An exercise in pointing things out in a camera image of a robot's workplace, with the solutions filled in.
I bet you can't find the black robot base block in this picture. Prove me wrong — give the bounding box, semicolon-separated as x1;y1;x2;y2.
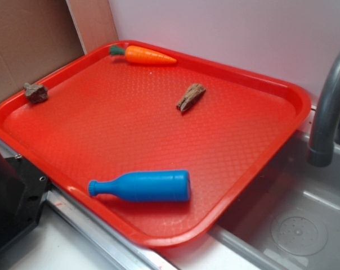
0;153;50;253

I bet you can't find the brown wood chip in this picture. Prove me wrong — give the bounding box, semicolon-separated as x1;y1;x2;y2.
176;83;206;113

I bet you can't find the blue plastic toy bottle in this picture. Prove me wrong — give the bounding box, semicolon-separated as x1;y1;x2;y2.
88;170;191;203

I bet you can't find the red plastic tray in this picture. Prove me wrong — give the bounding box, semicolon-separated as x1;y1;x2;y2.
0;45;311;248

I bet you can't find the orange toy carrot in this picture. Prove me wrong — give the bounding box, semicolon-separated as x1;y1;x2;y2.
109;45;177;65

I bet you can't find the grey-brown rock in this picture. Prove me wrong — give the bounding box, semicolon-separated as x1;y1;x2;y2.
24;83;48;104

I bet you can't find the grey toy sink basin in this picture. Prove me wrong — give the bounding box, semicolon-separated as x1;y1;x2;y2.
162;116;340;269

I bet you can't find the brown cardboard panel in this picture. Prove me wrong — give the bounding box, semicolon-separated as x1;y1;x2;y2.
0;1;84;103

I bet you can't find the grey toy faucet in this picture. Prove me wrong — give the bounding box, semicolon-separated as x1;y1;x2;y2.
307;53;340;167

